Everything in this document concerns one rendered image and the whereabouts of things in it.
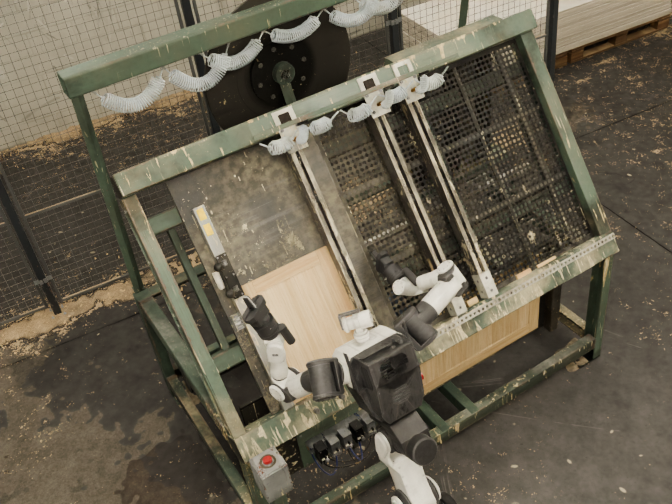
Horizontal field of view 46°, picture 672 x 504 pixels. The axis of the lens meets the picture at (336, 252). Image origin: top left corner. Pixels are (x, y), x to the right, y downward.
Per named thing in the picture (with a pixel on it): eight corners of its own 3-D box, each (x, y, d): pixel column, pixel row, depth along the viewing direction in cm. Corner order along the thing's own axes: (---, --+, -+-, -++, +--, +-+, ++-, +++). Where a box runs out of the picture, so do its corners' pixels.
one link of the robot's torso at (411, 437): (443, 456, 303) (430, 418, 298) (416, 473, 299) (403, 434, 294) (405, 431, 328) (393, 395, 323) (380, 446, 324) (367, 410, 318)
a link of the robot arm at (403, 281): (397, 285, 354) (412, 301, 347) (382, 283, 346) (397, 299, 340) (410, 265, 350) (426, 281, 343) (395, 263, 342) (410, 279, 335)
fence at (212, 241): (282, 409, 344) (284, 410, 340) (190, 210, 334) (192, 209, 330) (292, 404, 346) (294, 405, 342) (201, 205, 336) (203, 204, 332)
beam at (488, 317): (238, 460, 342) (245, 465, 332) (227, 435, 341) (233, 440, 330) (606, 252, 419) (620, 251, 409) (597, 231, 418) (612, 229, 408)
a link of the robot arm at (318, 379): (324, 397, 306) (340, 391, 295) (303, 400, 302) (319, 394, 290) (318, 368, 309) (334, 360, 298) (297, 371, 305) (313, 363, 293)
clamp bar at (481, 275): (478, 300, 382) (505, 300, 360) (381, 71, 370) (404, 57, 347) (493, 291, 386) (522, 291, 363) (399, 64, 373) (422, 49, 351)
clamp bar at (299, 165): (370, 359, 360) (393, 364, 338) (264, 118, 348) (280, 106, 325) (388, 349, 364) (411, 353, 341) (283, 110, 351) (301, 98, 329)
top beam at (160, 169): (119, 200, 323) (122, 197, 314) (109, 178, 322) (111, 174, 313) (527, 32, 401) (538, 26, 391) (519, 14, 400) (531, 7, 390)
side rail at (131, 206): (227, 435, 341) (234, 439, 330) (118, 201, 329) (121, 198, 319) (240, 428, 343) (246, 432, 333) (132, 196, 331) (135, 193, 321)
